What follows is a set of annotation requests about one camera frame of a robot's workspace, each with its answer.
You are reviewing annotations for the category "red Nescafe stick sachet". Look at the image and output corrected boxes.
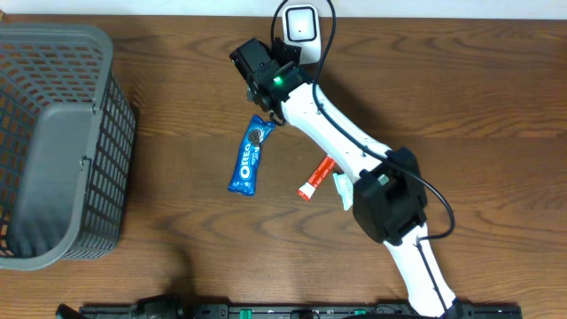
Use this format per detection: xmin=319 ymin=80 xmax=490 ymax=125
xmin=298 ymin=156 xmax=336 ymax=201

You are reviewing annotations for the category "blue Oreo cookie pack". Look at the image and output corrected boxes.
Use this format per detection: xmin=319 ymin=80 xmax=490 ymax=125
xmin=228 ymin=115 xmax=276 ymax=196

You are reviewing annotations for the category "white wet wipes pack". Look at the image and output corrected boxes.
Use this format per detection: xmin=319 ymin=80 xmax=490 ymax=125
xmin=332 ymin=173 xmax=353 ymax=211

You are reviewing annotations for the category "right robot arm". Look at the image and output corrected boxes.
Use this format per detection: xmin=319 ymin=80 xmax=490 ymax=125
xmin=229 ymin=38 xmax=457 ymax=317

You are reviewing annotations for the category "white barcode scanner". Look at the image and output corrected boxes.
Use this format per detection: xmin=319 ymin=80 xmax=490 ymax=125
xmin=282 ymin=4 xmax=322 ymax=65

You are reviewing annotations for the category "grey plastic mesh basket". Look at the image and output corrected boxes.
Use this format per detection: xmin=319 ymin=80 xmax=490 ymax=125
xmin=1 ymin=23 xmax=137 ymax=271

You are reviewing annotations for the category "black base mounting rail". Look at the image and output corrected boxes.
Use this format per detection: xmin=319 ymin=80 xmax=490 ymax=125
xmin=78 ymin=302 xmax=524 ymax=319

